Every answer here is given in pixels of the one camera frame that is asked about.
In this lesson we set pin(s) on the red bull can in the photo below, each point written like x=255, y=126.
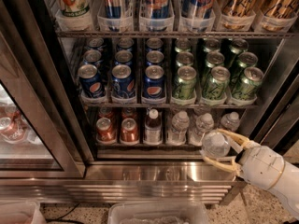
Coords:
x=116, y=9
x=156, y=9
x=200, y=9

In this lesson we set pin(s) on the green soda can front left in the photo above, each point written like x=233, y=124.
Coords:
x=184, y=83

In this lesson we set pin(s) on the green soda can front middle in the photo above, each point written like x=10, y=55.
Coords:
x=216, y=83

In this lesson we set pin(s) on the blue Pepsi can front middle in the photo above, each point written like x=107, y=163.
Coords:
x=123, y=82

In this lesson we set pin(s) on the red soda can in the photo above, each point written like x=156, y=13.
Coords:
x=129, y=131
x=105, y=130

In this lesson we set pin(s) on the Red Bull can left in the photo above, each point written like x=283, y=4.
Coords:
x=116, y=9

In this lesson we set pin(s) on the clear plastic bin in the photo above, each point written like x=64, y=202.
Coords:
x=158, y=212
x=21, y=213

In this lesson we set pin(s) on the Red Bull can right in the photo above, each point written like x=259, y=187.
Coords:
x=200, y=9

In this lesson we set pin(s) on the clear plastic bin left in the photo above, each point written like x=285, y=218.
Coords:
x=21, y=213

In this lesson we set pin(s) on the green soda can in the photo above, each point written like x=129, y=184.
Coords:
x=248, y=84
x=184, y=83
x=216, y=83

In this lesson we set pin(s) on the blue Pepsi can front right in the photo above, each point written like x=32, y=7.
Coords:
x=153, y=83

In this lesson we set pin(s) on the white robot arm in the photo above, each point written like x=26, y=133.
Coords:
x=287, y=187

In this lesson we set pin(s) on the gold can right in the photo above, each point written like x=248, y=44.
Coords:
x=280, y=9

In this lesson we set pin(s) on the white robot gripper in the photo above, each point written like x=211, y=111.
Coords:
x=263, y=166

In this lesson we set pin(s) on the red soda can front left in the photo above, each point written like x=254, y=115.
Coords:
x=105, y=130

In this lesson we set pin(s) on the blue pepsi can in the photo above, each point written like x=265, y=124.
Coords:
x=153, y=83
x=91, y=82
x=123, y=82

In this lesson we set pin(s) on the red soda can front right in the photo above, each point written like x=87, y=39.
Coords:
x=129, y=131

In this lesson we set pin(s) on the open fridge door right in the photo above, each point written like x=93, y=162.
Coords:
x=279, y=128

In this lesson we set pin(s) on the brown drink bottle white cap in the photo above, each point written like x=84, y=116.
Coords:
x=153, y=128

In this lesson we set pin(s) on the Red Bull can middle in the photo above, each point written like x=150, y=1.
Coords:
x=156, y=9

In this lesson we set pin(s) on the green soda can front right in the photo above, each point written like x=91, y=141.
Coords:
x=248, y=84

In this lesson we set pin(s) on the clear water bottle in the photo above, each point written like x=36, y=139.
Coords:
x=201, y=125
x=219, y=145
x=176, y=133
x=230, y=122

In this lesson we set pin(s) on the clear plastic bin centre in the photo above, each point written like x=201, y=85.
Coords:
x=158, y=212

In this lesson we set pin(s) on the glass fridge door left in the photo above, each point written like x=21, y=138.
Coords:
x=34, y=140

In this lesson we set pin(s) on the blue Pepsi can front left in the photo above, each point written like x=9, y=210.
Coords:
x=91, y=82

